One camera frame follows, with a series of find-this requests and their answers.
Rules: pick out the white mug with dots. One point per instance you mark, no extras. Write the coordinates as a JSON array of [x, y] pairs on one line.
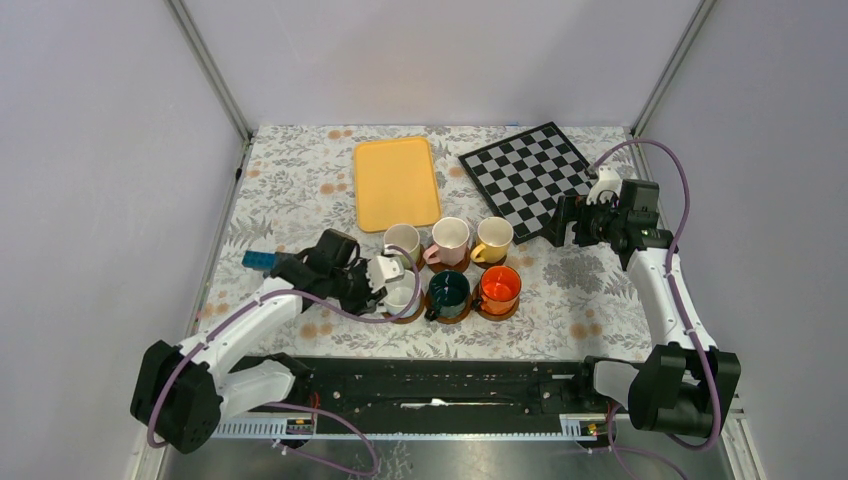
[[401, 296]]

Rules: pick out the aluminium frame rail left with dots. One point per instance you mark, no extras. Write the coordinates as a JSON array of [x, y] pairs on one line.
[[209, 68]]

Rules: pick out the pink mug front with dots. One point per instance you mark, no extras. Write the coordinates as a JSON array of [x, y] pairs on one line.
[[450, 237]]

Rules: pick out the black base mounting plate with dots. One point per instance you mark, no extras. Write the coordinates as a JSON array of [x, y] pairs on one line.
[[428, 399]]

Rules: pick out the cream yellow mug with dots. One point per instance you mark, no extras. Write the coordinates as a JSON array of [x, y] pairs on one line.
[[494, 237]]

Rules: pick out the orange cup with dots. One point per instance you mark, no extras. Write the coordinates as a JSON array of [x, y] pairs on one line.
[[498, 289]]

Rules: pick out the floral patterned tablecloth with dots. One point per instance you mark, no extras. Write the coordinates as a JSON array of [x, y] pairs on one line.
[[298, 182]]

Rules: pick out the dark green mug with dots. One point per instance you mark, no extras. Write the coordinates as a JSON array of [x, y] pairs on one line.
[[449, 291]]

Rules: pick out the pink mug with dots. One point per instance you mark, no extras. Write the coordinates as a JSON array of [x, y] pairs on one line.
[[450, 237], [407, 238]]

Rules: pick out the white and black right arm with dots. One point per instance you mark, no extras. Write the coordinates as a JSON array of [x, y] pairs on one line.
[[685, 387]]

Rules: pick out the grey building block baseplate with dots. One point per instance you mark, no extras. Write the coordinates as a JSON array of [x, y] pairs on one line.
[[280, 257]]

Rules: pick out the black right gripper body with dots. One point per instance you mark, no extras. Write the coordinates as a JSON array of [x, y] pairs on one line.
[[595, 223]]

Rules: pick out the brown coaster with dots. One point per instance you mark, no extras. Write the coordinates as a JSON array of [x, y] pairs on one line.
[[478, 308], [430, 313], [412, 316], [460, 267]]

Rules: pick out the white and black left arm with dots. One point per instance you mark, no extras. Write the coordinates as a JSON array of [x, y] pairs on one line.
[[184, 391]]

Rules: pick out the blue building block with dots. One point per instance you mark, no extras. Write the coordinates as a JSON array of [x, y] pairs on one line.
[[258, 261]]

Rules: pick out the pink mug back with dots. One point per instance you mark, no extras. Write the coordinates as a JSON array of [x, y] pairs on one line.
[[407, 238]]

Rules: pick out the yellow plastic tray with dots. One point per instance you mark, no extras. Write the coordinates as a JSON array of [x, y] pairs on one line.
[[395, 183]]

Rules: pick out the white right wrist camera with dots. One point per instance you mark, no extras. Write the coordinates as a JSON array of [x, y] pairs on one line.
[[606, 187]]

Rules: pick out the aluminium frame rail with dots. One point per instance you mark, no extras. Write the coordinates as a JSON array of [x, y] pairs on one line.
[[694, 26], [209, 68]]

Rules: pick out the aluminium frame rail right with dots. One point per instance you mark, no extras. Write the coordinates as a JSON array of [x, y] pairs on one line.
[[694, 26]]

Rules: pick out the dark walnut wooden coaster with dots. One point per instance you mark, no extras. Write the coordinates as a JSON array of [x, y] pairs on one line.
[[487, 265]]

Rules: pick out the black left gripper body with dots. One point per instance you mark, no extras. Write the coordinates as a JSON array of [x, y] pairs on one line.
[[352, 288]]

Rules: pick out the black and white chessboard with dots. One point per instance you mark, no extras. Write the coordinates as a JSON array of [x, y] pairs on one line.
[[522, 177]]

